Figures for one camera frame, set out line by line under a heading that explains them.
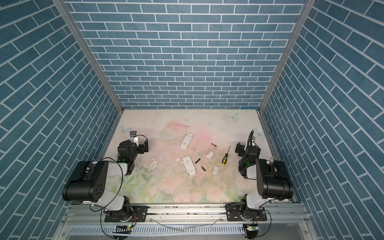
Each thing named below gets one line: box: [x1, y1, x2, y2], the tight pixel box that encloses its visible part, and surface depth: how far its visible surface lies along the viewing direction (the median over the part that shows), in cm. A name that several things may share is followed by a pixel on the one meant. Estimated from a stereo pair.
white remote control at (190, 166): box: [181, 155, 198, 178], surface depth 91 cm
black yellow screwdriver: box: [221, 145, 231, 166], surface depth 93 cm
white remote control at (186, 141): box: [179, 132, 194, 150], surface depth 103 cm
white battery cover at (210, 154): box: [206, 150, 215, 159], surface depth 97 cm
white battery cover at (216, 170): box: [212, 165, 220, 175], surface depth 90 cm
